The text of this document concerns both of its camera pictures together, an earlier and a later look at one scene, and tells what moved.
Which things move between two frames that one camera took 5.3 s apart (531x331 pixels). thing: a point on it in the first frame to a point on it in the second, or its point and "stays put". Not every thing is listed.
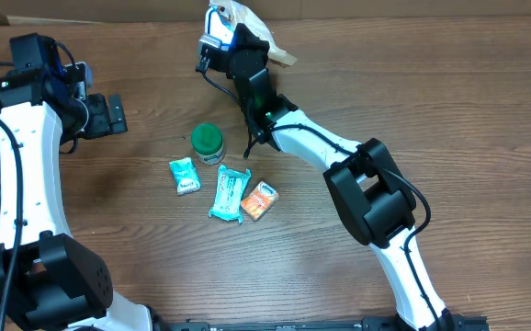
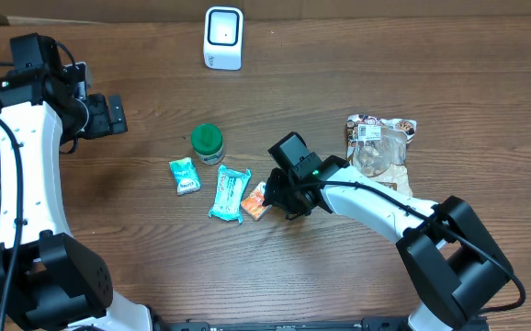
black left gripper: [105, 125] stays put
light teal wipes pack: [231, 186] stays put
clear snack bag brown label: [221, 18] to [377, 147]
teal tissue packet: [186, 176] stays put
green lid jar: [207, 142] stays put
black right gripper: [262, 47] to [276, 199]
